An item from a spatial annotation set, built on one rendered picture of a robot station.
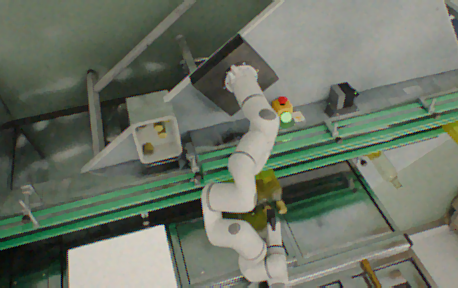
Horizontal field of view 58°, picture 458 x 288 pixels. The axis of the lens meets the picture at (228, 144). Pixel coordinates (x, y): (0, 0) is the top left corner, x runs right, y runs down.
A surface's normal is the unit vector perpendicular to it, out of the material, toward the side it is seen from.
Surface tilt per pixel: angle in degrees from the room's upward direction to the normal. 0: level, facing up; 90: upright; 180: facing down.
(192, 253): 90
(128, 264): 90
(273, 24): 0
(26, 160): 90
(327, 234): 90
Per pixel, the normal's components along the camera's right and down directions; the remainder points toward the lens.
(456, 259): -0.04, -0.69
